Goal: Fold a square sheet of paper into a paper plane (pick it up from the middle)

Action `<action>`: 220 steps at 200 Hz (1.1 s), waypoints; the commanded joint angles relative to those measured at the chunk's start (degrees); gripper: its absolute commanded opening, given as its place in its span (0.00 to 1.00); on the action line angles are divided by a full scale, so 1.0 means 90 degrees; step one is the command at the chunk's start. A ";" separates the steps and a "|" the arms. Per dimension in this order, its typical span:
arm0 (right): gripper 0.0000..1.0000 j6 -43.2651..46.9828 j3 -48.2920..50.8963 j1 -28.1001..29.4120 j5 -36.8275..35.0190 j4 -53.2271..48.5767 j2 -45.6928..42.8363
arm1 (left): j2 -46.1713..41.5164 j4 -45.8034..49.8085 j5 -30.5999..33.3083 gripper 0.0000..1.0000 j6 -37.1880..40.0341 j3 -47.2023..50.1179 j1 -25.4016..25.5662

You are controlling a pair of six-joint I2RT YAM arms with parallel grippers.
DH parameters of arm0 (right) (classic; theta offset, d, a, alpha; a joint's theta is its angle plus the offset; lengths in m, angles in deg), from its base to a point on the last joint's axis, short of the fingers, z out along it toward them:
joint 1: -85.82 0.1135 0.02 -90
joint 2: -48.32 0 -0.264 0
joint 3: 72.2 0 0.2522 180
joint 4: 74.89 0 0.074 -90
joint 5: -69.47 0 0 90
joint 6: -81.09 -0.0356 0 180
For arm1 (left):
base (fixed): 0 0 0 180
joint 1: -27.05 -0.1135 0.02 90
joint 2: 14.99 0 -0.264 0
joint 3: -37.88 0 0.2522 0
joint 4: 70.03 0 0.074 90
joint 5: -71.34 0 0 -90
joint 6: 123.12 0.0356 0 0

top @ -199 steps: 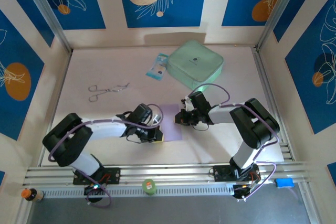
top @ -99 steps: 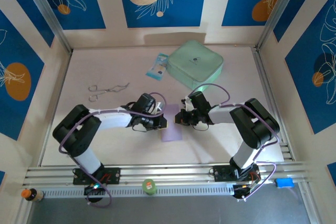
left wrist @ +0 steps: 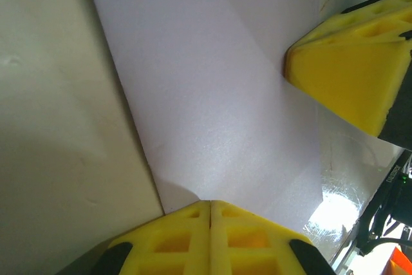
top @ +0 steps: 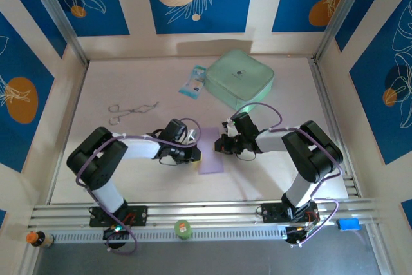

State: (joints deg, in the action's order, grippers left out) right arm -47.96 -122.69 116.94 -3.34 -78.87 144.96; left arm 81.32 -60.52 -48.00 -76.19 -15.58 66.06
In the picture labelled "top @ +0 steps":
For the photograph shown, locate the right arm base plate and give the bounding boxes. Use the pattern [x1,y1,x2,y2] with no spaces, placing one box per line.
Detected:
[259,202,319,224]

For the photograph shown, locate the mint green zipper case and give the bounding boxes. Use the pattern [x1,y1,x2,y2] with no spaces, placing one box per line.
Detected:
[204,48,276,112]

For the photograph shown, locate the blue box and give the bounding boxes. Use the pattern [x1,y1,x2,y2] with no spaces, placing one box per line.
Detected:
[336,218,361,232]

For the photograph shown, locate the metal forceps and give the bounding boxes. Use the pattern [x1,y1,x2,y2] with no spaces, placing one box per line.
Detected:
[108,101,160,126]

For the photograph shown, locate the brown bottle orange cap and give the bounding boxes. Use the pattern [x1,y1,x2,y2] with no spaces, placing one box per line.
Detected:
[25,230,55,249]

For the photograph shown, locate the green round tape roll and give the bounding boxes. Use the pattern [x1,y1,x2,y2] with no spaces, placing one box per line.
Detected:
[174,219,194,241]

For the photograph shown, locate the blue wipes packet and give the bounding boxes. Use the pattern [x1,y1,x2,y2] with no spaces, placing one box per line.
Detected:
[178,64,207,99]

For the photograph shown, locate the slotted cable duct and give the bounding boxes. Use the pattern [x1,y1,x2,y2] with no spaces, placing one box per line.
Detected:
[48,227,289,244]

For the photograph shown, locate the black electronics board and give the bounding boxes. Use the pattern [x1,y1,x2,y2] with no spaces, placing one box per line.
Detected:
[285,223,321,245]
[102,225,127,240]

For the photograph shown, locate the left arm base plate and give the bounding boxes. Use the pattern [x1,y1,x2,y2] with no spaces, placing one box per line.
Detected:
[89,205,149,227]

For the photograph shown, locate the aluminium corner post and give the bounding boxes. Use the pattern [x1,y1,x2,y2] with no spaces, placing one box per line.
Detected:
[24,0,89,66]
[314,0,371,63]

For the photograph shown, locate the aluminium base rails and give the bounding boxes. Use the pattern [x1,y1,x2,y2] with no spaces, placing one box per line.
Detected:
[28,198,386,229]

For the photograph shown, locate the aluminium side rail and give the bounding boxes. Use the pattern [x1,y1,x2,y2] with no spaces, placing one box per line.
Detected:
[308,57,361,198]
[46,62,89,205]

